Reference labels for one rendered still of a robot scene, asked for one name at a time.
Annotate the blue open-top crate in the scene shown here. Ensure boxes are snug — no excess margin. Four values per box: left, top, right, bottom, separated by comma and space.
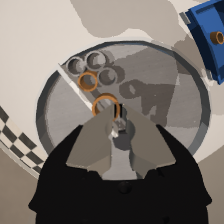
179, 0, 224, 85

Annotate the bronze bushing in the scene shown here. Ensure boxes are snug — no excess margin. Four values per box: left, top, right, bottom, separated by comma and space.
78, 70, 98, 92
210, 32, 224, 44
92, 93, 120, 122

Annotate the grey round turntable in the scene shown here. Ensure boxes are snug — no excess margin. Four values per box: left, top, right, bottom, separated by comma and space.
33, 36, 213, 180

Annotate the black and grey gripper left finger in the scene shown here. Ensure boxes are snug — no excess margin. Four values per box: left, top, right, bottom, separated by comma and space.
28, 103, 116, 213

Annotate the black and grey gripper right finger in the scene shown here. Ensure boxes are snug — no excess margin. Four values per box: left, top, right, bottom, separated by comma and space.
119, 103, 212, 206

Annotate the grey metal bushing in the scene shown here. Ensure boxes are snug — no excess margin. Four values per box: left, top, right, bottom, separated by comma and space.
97, 65, 118, 88
84, 51, 107, 72
66, 56, 87, 77

